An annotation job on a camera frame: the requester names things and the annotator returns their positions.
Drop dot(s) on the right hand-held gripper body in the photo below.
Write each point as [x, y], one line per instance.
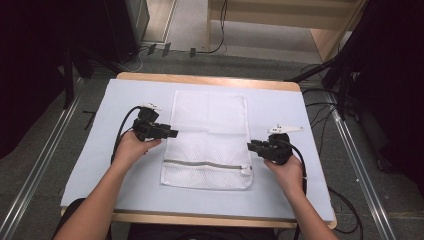
[278, 150]

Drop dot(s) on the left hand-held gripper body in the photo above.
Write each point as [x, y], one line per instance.
[146, 128]

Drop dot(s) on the white mesh laundry bag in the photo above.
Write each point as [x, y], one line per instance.
[206, 146]

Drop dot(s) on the person's left hand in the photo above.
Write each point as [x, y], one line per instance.
[131, 151]

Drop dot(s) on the person's right hand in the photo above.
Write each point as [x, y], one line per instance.
[290, 176]

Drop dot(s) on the wooden table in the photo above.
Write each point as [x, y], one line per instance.
[206, 80]

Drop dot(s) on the white table cover sheet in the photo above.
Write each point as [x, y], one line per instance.
[133, 193]

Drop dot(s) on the black stand leg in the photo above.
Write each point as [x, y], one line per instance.
[313, 70]

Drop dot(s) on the black stand pole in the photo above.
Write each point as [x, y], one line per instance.
[68, 80]

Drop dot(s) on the person's dark clothing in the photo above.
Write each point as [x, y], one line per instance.
[200, 234]

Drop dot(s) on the black cabinet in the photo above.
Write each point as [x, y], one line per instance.
[120, 26]

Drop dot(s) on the light wooden shelf unit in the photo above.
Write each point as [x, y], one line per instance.
[326, 40]

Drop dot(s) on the black curtain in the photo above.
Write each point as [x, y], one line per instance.
[393, 83]
[30, 66]

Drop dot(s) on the metal floor rail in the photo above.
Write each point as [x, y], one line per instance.
[33, 181]
[360, 180]

